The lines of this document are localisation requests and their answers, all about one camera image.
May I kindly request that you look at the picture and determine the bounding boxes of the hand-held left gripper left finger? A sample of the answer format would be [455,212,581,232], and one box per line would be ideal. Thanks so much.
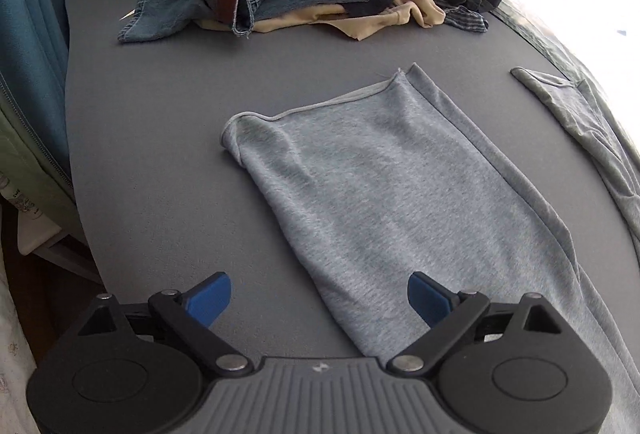
[80,271,256,377]

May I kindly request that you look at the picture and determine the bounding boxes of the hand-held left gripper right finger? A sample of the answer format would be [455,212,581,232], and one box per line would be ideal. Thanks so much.
[387,271,568,377]

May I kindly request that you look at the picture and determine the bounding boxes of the light grey pants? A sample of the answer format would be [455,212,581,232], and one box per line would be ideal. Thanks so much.
[220,63,640,434]

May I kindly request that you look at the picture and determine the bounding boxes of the white floral cloth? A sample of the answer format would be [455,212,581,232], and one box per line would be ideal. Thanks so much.
[0,239,43,434]

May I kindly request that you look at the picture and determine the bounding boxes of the pale green quilted mattress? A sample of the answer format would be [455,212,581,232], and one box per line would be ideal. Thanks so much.
[0,76,77,237]

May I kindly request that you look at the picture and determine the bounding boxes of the beige garment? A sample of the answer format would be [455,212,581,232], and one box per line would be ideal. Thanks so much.
[195,0,447,41]

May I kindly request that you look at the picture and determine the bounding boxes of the blue plaid cloth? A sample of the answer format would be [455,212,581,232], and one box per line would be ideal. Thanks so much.
[442,5,490,34]

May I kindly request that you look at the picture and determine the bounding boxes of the blue padded chair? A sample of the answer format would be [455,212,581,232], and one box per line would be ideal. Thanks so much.
[0,0,85,175]

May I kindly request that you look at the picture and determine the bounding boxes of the white furniture frame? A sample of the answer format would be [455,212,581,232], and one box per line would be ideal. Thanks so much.
[16,209,104,286]

